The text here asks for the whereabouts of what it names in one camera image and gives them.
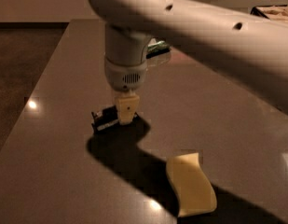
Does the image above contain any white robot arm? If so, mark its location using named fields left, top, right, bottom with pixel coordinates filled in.
left=89, top=0, right=288, bottom=124

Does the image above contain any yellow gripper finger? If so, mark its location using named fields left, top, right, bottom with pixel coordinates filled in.
left=115, top=94, right=140, bottom=125

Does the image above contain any yellow curved sponge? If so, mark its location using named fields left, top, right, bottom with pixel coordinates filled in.
left=166, top=153, right=217, bottom=217

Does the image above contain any black rxbar chocolate wrapper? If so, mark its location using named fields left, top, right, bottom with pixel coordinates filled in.
left=91, top=105, right=120, bottom=133

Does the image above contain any green soda can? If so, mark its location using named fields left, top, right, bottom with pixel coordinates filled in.
left=146, top=38, right=171, bottom=59

